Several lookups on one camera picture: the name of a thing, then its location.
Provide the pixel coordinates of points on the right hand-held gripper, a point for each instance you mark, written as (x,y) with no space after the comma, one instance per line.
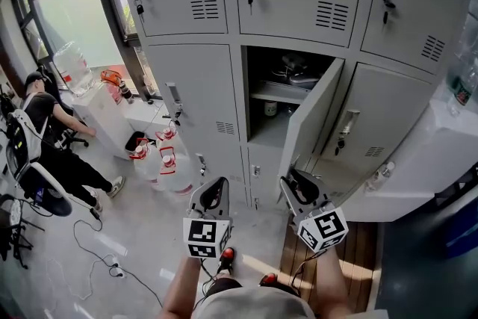
(328,226)

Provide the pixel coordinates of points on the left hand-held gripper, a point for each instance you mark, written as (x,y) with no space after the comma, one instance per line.
(201,231)

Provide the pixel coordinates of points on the grey locker door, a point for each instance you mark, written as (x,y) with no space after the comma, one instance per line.
(310,123)

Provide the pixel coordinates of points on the grey metal locker cabinet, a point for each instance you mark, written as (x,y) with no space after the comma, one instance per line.
(194,86)

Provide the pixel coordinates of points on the person's left forearm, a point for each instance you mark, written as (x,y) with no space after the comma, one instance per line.
(179,291)

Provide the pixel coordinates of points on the person's right forearm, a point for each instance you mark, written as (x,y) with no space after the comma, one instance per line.
(332,284)

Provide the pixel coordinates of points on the white low cabinet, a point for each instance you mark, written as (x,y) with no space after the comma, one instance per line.
(104,119)

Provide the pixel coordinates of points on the person's left red shoe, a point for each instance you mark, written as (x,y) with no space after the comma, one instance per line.
(226,257)

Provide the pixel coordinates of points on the person's red shoe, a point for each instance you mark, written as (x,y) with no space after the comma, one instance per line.
(226,257)
(269,279)

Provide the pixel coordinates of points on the person's black shorts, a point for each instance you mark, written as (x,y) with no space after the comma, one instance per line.
(224,284)

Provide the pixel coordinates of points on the wooden slat platform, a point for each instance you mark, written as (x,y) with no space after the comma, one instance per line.
(358,265)

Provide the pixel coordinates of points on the person's right red shoe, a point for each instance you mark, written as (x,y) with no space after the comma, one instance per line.
(269,279)

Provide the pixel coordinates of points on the small dark jar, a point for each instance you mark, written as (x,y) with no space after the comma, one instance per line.
(270,108)

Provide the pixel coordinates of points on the small white black appliance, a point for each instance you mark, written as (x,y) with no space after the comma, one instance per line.
(135,141)

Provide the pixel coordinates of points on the person's grey shirt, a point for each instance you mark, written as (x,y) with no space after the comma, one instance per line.
(254,306)

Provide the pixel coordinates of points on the white power strip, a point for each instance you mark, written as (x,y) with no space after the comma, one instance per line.
(116,269)

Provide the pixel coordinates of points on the dark bundle of gear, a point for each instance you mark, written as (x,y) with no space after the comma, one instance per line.
(297,71)

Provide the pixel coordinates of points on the dark drink bottle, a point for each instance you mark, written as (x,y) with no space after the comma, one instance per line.
(126,91)

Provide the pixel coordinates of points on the orange plastic item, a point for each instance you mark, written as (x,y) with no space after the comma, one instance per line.
(111,77)

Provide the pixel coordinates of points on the green label water bottle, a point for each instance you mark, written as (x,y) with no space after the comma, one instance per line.
(461,89)

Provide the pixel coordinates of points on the large clear water jug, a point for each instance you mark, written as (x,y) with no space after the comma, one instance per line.
(74,71)

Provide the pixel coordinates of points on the black folding stand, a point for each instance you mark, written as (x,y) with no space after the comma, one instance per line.
(16,235)

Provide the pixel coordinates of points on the white frame chair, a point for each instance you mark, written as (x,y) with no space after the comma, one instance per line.
(48,198)

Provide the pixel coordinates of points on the black window frame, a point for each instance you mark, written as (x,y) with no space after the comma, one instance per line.
(115,11)

